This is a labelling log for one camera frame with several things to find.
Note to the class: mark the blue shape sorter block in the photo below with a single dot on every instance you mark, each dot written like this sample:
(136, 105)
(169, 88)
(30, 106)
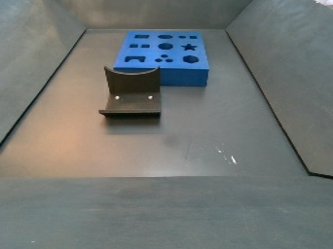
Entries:
(176, 51)

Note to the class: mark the black curved holder bracket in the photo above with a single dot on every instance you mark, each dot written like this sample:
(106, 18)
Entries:
(134, 93)

